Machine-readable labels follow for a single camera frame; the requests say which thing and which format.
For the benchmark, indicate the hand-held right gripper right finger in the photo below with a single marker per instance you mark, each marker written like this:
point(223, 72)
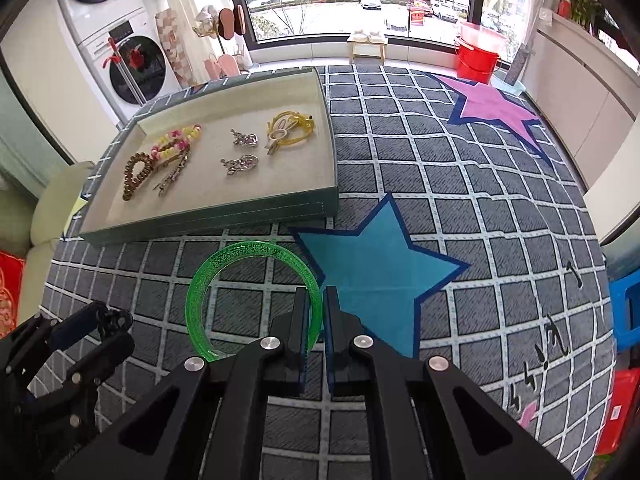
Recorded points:
point(330, 325)

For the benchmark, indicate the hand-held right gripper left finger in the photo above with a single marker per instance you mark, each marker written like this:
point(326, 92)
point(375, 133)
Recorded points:
point(302, 325)

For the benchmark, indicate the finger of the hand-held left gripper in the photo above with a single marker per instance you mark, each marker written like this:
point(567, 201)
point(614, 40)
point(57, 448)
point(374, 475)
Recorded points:
point(95, 365)
point(70, 332)

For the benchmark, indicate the black hair clip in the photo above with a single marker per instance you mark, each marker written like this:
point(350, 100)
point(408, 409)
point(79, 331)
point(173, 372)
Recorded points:
point(117, 319)

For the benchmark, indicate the green glitter bangle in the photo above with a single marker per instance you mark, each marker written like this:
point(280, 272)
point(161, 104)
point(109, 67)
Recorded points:
point(200, 280)

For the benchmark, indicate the green jewelry tray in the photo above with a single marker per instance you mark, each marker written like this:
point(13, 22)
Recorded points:
point(225, 190)

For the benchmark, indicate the silver heart pendant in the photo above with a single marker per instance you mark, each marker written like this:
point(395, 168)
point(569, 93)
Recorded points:
point(245, 162)

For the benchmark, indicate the silver hair clip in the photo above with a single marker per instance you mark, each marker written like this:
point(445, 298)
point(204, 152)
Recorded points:
point(170, 179)

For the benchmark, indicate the red embroidered cushion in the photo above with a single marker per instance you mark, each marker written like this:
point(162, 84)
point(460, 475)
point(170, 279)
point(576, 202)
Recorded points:
point(10, 295)

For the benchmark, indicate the beige sofa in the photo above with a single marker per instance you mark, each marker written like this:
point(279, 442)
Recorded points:
point(50, 195)

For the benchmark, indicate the grey star printed blanket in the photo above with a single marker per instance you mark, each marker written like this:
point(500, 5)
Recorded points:
point(450, 185)

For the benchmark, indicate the small silver pendant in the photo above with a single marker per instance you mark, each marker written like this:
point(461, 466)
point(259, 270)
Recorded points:
point(246, 139)

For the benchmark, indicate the pink paper bags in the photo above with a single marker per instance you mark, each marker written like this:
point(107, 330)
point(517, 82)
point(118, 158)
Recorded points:
point(220, 66)

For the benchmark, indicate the white washing machine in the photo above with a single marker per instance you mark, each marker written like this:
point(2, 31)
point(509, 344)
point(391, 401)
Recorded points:
point(155, 67)

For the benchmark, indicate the small wooden stool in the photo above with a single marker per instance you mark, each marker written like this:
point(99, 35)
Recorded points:
point(369, 47)

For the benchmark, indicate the white slipper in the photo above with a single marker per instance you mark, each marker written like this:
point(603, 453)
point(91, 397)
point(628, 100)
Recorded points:
point(361, 36)
point(377, 36)

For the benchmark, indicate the blue plastic stool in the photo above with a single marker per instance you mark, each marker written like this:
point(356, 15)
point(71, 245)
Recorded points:
point(625, 310)

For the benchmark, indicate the red box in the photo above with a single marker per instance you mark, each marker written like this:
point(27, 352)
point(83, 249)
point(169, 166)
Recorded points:
point(620, 410)

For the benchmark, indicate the checkered pink panel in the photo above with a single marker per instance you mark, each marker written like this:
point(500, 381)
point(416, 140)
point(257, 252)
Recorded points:
point(172, 45)

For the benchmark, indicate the red plastic bucket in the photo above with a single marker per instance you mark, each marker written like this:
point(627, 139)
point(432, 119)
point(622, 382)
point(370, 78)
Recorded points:
point(477, 57)

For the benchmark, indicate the coat stand with hats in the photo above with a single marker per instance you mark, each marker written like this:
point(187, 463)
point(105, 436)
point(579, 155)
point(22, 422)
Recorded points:
point(225, 22)

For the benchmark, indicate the grey speckled board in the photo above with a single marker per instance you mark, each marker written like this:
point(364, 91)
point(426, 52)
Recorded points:
point(519, 67)

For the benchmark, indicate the white side cabinet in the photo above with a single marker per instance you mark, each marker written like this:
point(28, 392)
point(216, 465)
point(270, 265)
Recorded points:
point(580, 110)

